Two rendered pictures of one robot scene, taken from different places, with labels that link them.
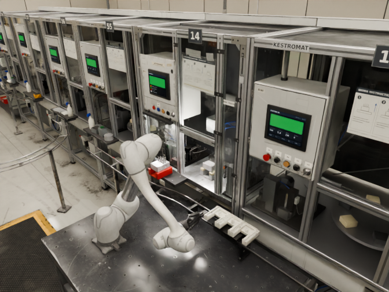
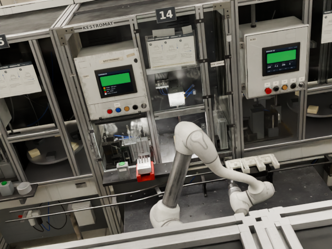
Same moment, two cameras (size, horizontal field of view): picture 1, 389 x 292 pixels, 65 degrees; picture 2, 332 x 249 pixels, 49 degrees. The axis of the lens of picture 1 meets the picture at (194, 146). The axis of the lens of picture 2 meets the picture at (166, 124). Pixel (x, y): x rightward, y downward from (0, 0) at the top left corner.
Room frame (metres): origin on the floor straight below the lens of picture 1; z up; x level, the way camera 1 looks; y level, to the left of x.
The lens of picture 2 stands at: (0.52, 1.70, 2.52)
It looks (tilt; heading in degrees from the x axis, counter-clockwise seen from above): 29 degrees down; 314
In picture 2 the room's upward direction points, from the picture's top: 9 degrees counter-clockwise
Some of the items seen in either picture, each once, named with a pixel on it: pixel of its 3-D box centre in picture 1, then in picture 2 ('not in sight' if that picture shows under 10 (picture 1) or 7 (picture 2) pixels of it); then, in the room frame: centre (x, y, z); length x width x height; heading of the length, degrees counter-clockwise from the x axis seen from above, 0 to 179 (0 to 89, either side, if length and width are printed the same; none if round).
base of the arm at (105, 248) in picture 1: (110, 240); not in sight; (1.61, 0.60, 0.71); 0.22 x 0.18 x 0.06; 43
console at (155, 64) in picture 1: (169, 84); (114, 79); (2.39, 0.19, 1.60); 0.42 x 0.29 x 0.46; 43
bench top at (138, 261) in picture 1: (164, 258); (233, 228); (1.48, 0.21, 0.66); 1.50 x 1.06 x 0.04; 43
